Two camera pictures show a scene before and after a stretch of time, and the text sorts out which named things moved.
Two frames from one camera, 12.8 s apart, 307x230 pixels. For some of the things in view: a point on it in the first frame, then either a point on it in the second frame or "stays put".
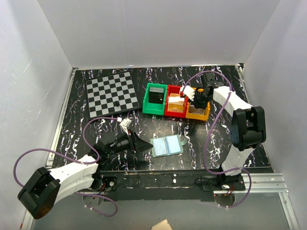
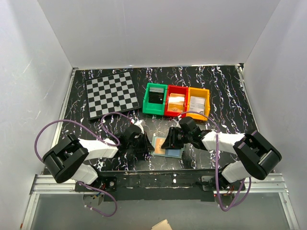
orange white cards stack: [175, 103] stays put
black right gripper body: [200, 100] -> [185, 138]
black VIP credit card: [156, 97] stays put
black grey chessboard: [111, 94] stays put
